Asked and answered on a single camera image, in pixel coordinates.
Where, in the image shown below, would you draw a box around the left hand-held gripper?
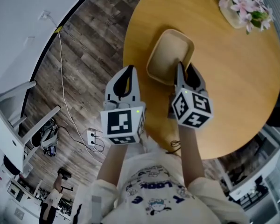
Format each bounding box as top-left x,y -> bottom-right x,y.
100,65 -> 147,146

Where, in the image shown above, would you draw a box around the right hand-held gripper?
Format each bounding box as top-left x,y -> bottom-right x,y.
169,62 -> 214,128

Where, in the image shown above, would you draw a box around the beige square tray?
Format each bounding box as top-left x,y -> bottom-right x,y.
146,28 -> 195,86

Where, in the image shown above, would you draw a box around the person's right forearm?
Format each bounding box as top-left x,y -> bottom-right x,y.
177,124 -> 206,188

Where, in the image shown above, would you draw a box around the person's left forearm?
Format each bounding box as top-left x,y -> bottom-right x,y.
97,143 -> 128,189

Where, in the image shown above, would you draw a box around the round wooden table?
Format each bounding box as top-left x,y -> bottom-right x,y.
122,0 -> 280,161

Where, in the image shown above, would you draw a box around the white power strip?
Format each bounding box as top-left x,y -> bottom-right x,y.
86,127 -> 104,147

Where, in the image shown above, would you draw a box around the pink flowers in beige pot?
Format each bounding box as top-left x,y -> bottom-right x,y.
216,0 -> 275,35

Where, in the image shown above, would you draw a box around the white cabinet desk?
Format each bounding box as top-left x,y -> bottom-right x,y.
214,124 -> 280,217

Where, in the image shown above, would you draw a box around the person's white printed shirt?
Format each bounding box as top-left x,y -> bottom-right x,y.
71,138 -> 251,224

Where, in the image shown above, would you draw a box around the white desk with slanted legs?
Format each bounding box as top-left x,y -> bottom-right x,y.
0,80 -> 62,175

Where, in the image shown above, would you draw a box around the long white cable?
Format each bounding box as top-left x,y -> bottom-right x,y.
46,15 -> 107,159

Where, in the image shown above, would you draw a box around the black power cable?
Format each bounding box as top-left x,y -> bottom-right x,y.
58,126 -> 106,153

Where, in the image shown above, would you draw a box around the short black cable loop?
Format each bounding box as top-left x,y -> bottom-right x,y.
166,140 -> 182,156

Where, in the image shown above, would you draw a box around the white headset device with straps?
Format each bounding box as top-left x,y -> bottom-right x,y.
32,117 -> 60,158

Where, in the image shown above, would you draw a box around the white wall outlet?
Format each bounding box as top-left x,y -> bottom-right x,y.
38,10 -> 51,21

